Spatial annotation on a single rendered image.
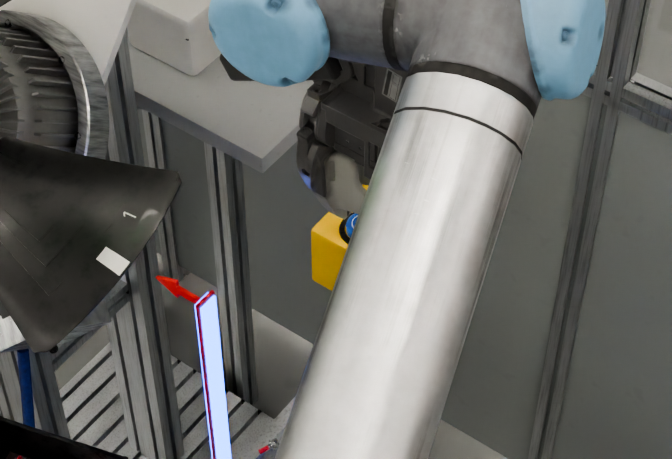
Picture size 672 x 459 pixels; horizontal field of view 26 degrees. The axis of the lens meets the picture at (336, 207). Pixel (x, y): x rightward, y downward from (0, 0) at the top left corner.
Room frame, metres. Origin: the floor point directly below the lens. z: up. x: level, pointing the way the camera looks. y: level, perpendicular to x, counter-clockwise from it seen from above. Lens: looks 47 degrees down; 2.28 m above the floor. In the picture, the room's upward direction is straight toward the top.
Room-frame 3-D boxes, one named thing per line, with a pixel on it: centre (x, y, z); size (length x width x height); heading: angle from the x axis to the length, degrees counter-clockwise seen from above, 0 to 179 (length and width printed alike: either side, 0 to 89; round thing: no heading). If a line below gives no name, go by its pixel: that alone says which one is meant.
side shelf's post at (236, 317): (1.60, 0.18, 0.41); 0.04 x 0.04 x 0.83; 54
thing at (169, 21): (1.67, 0.22, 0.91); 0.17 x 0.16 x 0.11; 144
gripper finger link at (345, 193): (0.76, -0.01, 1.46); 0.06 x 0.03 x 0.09; 54
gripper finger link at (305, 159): (0.77, 0.01, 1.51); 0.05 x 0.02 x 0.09; 144
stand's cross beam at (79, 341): (1.34, 0.39, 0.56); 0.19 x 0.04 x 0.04; 144
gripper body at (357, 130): (0.77, -0.02, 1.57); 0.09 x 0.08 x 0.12; 54
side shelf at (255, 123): (1.60, 0.18, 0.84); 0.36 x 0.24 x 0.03; 54
